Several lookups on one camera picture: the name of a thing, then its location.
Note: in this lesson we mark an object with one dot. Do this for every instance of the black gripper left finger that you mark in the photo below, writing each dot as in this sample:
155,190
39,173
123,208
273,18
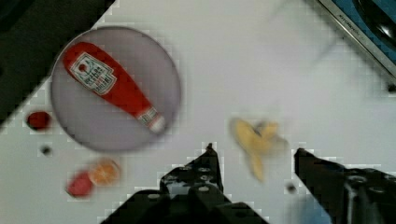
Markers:
189,194

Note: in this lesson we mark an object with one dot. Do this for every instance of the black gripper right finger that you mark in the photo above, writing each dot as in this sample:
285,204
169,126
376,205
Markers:
348,195

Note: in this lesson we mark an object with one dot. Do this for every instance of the red ketchup bottle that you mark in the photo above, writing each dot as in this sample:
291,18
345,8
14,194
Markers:
100,73

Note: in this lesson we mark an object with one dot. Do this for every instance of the silver black toaster oven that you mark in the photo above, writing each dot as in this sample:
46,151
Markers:
370,24

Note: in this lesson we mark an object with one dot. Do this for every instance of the large red strawberry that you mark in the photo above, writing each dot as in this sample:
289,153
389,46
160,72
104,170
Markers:
80,186

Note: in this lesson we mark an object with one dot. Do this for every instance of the yellow plush banana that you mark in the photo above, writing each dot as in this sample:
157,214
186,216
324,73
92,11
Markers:
257,141

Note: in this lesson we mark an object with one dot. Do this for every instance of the orange slice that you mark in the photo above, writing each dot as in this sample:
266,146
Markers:
104,173

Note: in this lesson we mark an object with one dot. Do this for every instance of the small red strawberry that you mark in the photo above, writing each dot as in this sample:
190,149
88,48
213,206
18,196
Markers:
39,120

